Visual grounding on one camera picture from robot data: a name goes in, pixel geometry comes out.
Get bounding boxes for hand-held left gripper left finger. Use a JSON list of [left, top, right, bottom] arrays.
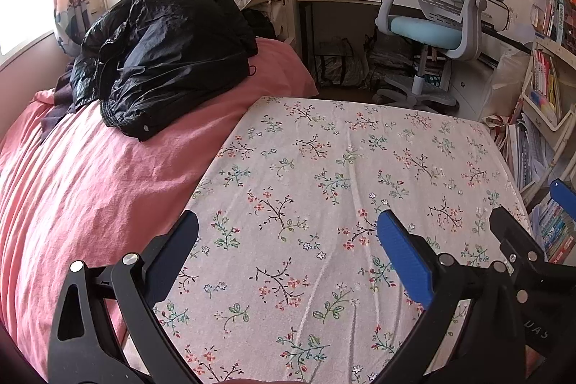
[[47, 211, 201, 384]]

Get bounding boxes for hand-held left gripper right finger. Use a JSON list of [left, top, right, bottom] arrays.
[[377, 209, 527, 384]]

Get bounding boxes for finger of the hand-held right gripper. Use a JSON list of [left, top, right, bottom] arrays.
[[490, 206, 548, 277], [550, 179, 576, 214]]

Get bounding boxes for pile of loose papers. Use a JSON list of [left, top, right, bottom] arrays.
[[499, 114, 554, 192]]

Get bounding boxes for white book rack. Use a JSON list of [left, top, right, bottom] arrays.
[[517, 37, 576, 232]]

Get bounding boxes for printed tote bag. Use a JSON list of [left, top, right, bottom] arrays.
[[481, 114, 509, 138]]

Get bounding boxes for pink blanket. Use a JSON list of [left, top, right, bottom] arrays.
[[0, 37, 320, 380]]

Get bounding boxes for books in rack pocket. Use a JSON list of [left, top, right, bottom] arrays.
[[531, 51, 563, 120]]

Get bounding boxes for floral bed sheet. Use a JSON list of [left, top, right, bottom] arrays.
[[121, 96, 536, 384]]

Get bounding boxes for large white plastic bag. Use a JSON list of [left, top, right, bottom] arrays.
[[490, 49, 532, 120]]

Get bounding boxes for white drawer cabinet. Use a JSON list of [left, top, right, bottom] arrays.
[[450, 60, 496, 120]]

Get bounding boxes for row of upright books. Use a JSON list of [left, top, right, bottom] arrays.
[[537, 0, 576, 45]]

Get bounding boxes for dark purple cloth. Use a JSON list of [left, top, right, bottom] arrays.
[[40, 64, 82, 128]]

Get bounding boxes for dark pile under desk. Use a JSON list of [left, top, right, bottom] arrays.
[[366, 35, 426, 90]]

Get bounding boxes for black puffer jacket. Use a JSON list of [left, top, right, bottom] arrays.
[[69, 0, 259, 142]]

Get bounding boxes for dark striped bag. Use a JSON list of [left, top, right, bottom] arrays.
[[315, 37, 370, 89]]

